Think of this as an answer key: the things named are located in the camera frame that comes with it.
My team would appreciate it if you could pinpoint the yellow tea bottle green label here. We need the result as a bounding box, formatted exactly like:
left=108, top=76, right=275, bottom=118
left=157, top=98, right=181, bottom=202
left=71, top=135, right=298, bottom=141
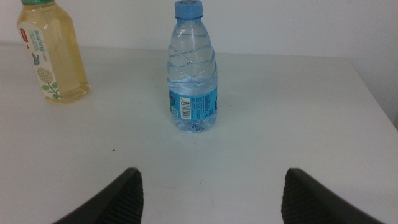
left=17, top=0, right=90, bottom=105

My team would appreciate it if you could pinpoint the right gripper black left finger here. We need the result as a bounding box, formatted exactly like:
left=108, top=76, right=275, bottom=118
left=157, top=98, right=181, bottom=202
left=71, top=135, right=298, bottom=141
left=52, top=167, right=144, bottom=224

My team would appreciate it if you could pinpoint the clear water bottle blue cap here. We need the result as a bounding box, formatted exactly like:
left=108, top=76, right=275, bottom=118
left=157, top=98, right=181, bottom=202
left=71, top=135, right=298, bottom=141
left=167, top=0, right=218, bottom=134

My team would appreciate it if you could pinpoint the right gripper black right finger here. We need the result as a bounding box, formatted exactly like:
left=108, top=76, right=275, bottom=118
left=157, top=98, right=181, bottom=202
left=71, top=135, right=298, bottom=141
left=281, top=167, right=386, bottom=224

